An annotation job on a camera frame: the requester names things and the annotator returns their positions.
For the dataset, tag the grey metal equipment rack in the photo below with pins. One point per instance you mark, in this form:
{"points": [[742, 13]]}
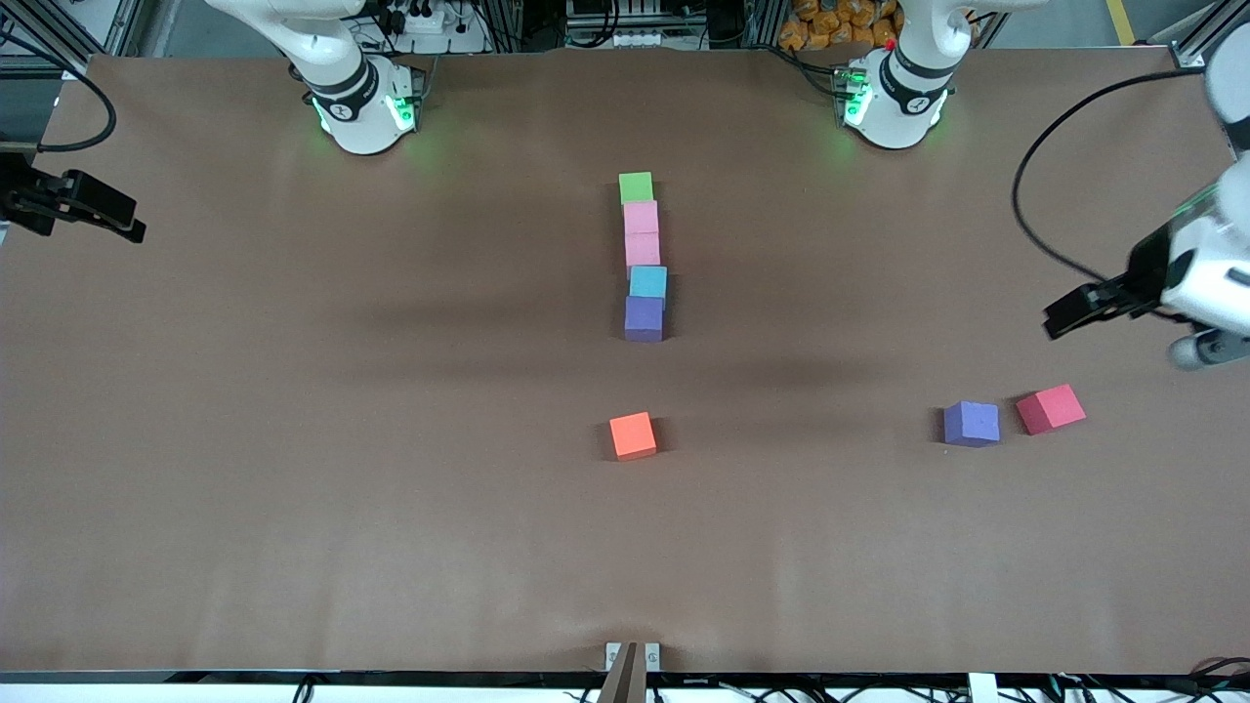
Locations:
{"points": [[625, 37]]}

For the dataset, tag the metal bracket plate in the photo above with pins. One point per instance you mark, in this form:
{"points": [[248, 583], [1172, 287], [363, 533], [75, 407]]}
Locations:
{"points": [[652, 656]]}

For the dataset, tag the brown camera mount pole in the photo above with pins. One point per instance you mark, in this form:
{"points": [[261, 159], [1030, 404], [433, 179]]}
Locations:
{"points": [[623, 683]]}

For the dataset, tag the purple foam block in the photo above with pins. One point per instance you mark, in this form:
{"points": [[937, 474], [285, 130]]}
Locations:
{"points": [[644, 320], [972, 424]]}

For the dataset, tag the white plastic block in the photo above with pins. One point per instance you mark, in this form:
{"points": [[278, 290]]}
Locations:
{"points": [[982, 689]]}

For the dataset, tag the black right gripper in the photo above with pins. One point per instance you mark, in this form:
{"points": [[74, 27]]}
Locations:
{"points": [[20, 195]]}

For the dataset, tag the brown table cover sheet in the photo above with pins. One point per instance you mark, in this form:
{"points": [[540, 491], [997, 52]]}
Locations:
{"points": [[293, 547]]}

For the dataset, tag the aluminium frame profile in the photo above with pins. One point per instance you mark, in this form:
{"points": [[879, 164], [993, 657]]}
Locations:
{"points": [[1216, 21], [44, 29]]}

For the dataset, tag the orange lumpy items pile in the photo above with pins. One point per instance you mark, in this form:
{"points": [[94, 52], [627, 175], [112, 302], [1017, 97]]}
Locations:
{"points": [[830, 24]]}

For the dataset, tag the light blue foam block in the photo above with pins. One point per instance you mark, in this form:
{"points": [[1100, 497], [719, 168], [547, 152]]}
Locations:
{"points": [[648, 281]]}

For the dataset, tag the pink foam block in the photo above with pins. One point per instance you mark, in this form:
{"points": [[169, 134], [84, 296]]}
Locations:
{"points": [[643, 250], [642, 218]]}

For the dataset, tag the green foam block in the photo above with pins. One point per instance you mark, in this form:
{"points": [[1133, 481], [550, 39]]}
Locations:
{"points": [[636, 187]]}

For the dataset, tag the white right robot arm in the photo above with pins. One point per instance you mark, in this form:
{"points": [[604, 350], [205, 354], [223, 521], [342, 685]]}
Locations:
{"points": [[361, 117]]}

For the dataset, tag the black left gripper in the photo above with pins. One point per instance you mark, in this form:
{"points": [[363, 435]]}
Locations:
{"points": [[1146, 266]]}

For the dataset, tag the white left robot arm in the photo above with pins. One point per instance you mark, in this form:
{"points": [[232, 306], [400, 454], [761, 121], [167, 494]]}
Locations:
{"points": [[908, 98]]}

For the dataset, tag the red foam block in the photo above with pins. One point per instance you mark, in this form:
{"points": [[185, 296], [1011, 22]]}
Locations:
{"points": [[1050, 409]]}

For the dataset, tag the orange foam block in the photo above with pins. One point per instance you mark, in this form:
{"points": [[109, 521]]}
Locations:
{"points": [[633, 435]]}

